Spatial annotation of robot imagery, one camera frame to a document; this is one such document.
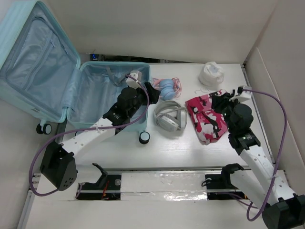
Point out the light blue hardshell suitcase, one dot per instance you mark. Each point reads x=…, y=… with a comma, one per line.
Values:
x=42, y=74

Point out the blue pink kids headphones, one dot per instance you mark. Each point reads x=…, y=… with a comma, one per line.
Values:
x=169, y=88

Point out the pink camouflage garment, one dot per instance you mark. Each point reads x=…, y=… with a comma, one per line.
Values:
x=209, y=125

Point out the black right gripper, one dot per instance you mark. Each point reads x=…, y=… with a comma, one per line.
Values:
x=218, y=101

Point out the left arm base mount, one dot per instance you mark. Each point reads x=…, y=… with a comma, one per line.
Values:
x=106, y=188

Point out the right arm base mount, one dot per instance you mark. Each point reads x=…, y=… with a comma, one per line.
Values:
x=216, y=189

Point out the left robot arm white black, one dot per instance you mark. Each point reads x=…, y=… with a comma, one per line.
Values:
x=58, y=164

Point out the grey over-ear headphones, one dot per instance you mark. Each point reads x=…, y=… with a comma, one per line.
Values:
x=170, y=116

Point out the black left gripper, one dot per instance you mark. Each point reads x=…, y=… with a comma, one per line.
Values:
x=152, y=94

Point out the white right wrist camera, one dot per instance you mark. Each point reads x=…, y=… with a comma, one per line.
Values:
x=244, y=93

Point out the white cloth bundle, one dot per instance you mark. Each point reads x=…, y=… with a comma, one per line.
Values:
x=211, y=74

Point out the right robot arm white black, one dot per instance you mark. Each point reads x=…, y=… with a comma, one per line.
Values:
x=279, y=206

